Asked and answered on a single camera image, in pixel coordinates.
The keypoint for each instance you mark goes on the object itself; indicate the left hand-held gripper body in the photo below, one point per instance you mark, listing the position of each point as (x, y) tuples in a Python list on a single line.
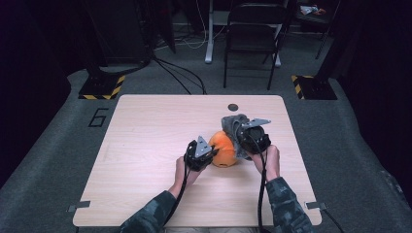
[(196, 161)]

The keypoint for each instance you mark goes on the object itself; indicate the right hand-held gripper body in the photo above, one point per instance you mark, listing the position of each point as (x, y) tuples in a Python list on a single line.
[(256, 139)]

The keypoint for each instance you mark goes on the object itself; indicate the orange plush toy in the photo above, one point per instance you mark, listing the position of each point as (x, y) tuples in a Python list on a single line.
[(223, 150)]

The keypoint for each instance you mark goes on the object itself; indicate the grey cloth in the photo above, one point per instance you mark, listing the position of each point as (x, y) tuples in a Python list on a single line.
[(231, 124)]

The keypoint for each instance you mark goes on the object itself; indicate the person's left hand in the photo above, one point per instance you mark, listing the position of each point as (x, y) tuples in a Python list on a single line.
[(180, 176)]

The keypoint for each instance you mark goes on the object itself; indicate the person's right hand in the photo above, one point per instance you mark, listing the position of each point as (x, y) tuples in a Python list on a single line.
[(272, 161)]

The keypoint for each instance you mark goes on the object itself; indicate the round black table grommet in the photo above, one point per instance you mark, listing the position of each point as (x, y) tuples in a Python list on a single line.
[(233, 107)]

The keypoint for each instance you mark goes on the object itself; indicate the black yellow-striped stand base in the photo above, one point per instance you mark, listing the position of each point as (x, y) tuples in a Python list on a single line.
[(100, 87), (315, 87)]

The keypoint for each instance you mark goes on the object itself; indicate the grey table edge clip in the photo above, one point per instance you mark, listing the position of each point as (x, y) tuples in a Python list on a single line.
[(315, 205), (79, 206)]

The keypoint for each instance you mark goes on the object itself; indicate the black folding chair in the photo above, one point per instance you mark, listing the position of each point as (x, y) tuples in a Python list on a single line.
[(252, 35)]

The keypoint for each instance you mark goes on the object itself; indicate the white desk leg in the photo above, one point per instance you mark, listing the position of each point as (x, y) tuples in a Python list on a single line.
[(209, 32)]

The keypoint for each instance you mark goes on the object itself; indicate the black cabinet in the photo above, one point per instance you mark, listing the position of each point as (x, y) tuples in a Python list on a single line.
[(120, 29)]

